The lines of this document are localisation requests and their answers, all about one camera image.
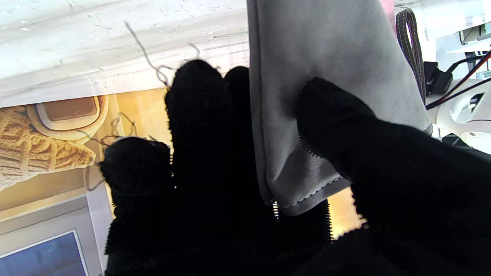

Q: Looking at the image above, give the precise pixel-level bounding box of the printed living room backdrop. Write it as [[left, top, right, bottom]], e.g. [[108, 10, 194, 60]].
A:
[[0, 87, 365, 276]]

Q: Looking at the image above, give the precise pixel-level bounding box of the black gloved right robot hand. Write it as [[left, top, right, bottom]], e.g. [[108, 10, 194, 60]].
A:
[[101, 59, 491, 276]]

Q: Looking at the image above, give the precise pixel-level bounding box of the grey felt pouch with strap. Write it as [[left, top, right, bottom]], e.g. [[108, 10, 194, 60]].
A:
[[247, 0, 432, 217]]

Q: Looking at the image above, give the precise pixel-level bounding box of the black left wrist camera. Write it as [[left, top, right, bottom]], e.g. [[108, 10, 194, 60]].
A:
[[424, 61, 454, 95]]

